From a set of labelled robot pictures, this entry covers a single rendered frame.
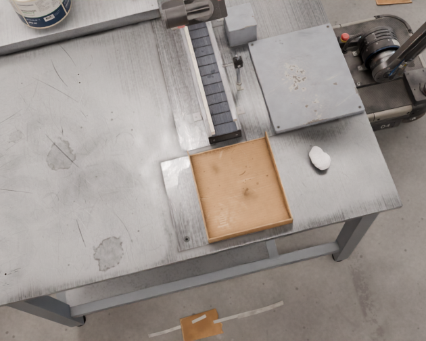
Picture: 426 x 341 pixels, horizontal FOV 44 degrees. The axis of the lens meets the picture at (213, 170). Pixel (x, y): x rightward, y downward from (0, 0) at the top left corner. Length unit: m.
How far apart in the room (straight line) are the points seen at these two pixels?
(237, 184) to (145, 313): 0.99
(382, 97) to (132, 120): 1.22
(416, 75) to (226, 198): 1.26
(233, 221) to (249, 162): 0.20
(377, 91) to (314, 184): 0.98
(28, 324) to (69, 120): 1.09
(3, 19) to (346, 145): 1.30
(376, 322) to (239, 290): 0.60
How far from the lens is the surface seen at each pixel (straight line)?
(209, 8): 1.35
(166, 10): 1.36
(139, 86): 1.85
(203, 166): 1.67
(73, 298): 2.29
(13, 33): 2.07
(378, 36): 2.49
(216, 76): 1.77
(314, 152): 1.67
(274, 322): 2.38
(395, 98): 2.54
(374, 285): 2.46
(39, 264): 1.70
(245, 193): 1.63
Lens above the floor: 2.36
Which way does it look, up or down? 67 degrees down
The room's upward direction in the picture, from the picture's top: 11 degrees counter-clockwise
